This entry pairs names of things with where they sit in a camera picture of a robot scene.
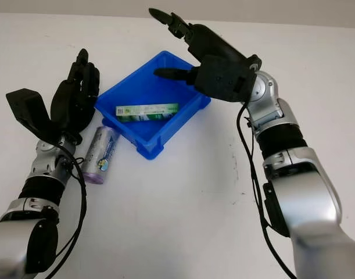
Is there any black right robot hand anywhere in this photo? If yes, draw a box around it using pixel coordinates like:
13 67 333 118
148 8 263 85

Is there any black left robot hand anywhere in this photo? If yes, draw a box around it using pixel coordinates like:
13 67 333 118
50 48 101 142

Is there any purple trash bag roll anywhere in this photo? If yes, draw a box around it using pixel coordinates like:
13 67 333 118
83 126 121 185

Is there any green rectangular carton box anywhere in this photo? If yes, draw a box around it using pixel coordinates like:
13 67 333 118
115 102 180 123

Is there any blue plastic tray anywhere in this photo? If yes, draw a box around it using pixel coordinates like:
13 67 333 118
94 51 212 162

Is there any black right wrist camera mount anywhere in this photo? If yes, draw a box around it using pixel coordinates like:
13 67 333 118
193 55 257 103

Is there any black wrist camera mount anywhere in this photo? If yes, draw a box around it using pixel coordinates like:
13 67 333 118
5 88 66 146
193 55 257 103

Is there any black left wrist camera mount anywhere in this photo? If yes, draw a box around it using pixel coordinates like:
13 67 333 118
5 88 66 146

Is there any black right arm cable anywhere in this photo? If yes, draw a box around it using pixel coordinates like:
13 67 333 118
236 100 297 279

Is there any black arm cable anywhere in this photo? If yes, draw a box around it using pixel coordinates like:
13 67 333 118
236 100 297 279
46 142 88 279

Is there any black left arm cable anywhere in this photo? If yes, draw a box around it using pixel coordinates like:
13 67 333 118
46 142 88 279

